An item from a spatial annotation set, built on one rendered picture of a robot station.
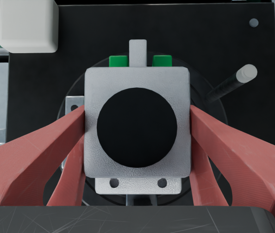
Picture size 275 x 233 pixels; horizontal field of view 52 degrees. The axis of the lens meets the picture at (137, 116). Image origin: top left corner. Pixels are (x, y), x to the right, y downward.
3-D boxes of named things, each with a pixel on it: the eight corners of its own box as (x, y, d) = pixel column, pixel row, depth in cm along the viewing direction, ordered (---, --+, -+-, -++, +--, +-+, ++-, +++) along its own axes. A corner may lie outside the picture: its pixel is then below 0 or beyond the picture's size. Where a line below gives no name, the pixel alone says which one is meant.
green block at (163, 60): (165, 88, 23) (172, 73, 18) (151, 88, 23) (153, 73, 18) (165, 73, 23) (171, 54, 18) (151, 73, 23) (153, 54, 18)
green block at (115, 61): (131, 88, 23) (128, 73, 18) (116, 88, 23) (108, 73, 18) (131, 73, 23) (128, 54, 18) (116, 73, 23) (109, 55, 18)
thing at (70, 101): (88, 123, 22) (84, 121, 21) (69, 123, 23) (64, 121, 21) (88, 98, 23) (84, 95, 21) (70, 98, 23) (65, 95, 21)
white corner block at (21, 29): (64, 59, 27) (50, 45, 23) (17, 59, 27) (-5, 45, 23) (65, 12, 28) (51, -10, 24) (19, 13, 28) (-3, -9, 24)
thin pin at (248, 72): (215, 102, 22) (258, 79, 14) (204, 102, 22) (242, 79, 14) (215, 92, 22) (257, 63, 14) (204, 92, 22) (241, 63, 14)
